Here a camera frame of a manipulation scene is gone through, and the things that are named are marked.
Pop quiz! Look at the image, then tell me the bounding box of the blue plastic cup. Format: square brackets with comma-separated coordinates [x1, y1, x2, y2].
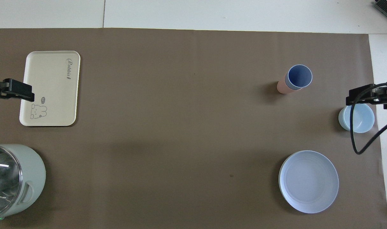
[284, 64, 313, 91]

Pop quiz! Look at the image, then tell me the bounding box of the pink plastic cup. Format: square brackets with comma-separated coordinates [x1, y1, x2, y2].
[277, 80, 303, 94]

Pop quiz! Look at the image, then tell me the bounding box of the cream rabbit print tray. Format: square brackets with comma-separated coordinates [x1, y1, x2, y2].
[19, 51, 81, 127]

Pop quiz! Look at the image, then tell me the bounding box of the light blue bowl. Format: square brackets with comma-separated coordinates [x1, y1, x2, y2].
[338, 103, 375, 134]

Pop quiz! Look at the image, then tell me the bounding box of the mint green cooking pot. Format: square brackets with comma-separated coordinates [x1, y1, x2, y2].
[0, 144, 47, 222]

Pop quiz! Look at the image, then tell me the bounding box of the glass pot lid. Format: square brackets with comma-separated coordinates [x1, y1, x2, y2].
[0, 146, 23, 220]

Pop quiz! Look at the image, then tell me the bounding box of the lavender blue plate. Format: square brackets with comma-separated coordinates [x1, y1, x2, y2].
[278, 150, 339, 214]

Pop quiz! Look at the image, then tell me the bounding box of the brown paper table mat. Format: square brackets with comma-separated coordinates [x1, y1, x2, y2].
[0, 28, 387, 229]

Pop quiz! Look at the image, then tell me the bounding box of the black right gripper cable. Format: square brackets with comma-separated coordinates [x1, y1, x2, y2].
[350, 82, 387, 155]

